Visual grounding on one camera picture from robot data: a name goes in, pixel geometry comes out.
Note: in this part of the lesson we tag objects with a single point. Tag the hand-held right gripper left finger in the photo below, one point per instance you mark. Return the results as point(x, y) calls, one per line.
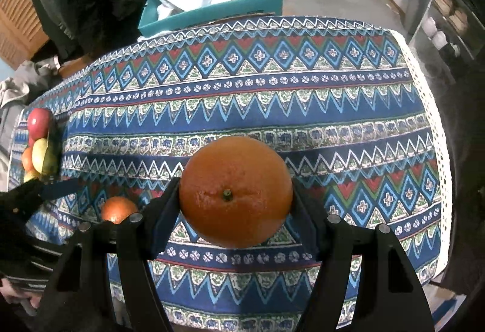
point(166, 214)

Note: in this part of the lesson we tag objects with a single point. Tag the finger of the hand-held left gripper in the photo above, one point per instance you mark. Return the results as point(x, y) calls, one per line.
point(57, 190)

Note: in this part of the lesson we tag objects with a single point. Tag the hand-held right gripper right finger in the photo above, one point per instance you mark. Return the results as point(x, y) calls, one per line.
point(303, 218)

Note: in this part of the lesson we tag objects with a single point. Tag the round glass plate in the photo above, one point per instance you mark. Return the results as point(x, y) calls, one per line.
point(57, 150)

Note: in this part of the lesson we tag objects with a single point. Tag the red apple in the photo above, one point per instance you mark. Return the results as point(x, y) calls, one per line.
point(39, 122)

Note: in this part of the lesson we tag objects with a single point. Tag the person's left hand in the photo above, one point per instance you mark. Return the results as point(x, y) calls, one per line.
point(22, 302)

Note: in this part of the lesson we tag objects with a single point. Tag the small orange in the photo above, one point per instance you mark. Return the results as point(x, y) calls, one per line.
point(27, 159)

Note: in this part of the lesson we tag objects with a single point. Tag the light grey sweatshirt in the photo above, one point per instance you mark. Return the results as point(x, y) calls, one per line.
point(11, 97)

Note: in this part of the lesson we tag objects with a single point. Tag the grey cloth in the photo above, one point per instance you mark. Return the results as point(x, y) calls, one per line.
point(38, 70)

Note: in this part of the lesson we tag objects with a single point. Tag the small cardboard box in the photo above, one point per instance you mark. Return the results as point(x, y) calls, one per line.
point(74, 67)

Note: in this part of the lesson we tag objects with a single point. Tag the blue patterned tablecloth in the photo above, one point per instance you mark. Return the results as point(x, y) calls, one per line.
point(265, 89)

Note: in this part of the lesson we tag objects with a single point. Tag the wooden louvered door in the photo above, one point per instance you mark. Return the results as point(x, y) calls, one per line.
point(19, 21)

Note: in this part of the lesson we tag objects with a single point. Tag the white cup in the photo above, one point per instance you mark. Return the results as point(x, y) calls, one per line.
point(430, 26)
point(439, 40)

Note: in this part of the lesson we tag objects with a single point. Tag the white shelf unit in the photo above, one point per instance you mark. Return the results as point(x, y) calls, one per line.
point(424, 2)

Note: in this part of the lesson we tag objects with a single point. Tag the woven brown bowl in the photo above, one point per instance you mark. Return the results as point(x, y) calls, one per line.
point(460, 19)
point(445, 5)

